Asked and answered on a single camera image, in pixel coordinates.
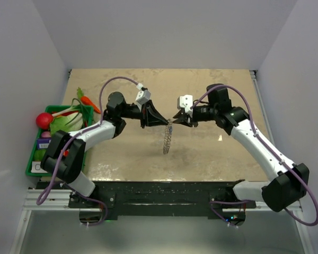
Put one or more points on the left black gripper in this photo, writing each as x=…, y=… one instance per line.
x=149, y=117

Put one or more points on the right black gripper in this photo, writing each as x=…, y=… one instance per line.
x=185, y=119

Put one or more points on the metal disc with keyrings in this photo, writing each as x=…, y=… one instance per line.
x=167, y=138

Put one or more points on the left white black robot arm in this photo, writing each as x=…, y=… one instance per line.
x=69, y=168

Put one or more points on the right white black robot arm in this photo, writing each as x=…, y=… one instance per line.
x=286, y=179

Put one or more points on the orange toy carrot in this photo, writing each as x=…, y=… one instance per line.
x=86, y=101

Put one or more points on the toy bok choy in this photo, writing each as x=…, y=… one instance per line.
x=70, y=119

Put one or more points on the green plastic crate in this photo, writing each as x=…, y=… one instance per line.
x=54, y=110

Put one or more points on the red toy pepper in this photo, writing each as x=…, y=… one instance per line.
x=66, y=152

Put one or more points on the pink toy onion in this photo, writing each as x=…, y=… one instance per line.
x=46, y=134

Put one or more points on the red toy radish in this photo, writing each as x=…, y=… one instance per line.
x=43, y=120

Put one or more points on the purple box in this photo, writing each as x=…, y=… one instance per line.
x=43, y=143

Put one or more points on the green toy pepper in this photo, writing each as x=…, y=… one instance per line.
x=39, y=154

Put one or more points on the white silver packet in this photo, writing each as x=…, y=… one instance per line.
x=36, y=168

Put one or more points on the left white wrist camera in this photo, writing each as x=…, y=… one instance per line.
x=142, y=97

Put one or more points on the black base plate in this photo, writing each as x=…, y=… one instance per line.
x=190, y=199

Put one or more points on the aluminium rail frame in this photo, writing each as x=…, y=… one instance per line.
x=58, y=200

